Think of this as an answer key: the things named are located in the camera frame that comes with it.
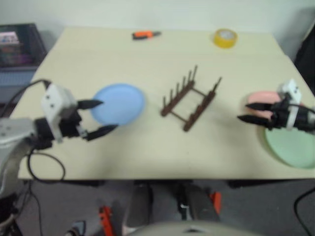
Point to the yellow tape roll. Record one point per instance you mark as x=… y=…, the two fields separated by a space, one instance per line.
x=219 y=41

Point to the pink plastic plate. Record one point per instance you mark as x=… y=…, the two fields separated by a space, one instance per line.
x=263 y=97

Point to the black plastic crate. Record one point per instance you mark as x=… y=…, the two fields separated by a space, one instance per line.
x=34 y=44

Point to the orange black marker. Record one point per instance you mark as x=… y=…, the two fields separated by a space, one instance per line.
x=142 y=34

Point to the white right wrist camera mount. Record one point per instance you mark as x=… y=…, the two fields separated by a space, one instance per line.
x=291 y=89

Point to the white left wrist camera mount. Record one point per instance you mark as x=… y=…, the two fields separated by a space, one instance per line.
x=55 y=98

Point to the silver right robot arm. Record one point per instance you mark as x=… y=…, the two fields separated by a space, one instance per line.
x=306 y=118

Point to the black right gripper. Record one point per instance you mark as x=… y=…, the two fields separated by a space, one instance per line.
x=281 y=114

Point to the black chair back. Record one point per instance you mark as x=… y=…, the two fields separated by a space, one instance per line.
x=306 y=64

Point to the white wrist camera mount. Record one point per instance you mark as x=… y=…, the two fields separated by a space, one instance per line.
x=291 y=89
x=55 y=98

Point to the grey blue plastic crate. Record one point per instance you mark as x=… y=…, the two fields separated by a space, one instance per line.
x=14 y=78

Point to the green plastic plate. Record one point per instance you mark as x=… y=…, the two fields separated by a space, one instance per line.
x=292 y=150

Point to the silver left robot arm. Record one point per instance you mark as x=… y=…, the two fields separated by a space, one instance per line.
x=12 y=130

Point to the orange clamp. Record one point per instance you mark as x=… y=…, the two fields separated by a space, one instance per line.
x=106 y=218
x=216 y=200

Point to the brown wooden dish rack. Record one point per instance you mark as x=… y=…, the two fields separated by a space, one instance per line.
x=194 y=118

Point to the blue plastic plate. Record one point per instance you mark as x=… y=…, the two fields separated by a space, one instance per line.
x=120 y=103

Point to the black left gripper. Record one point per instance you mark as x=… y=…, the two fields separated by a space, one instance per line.
x=70 y=123

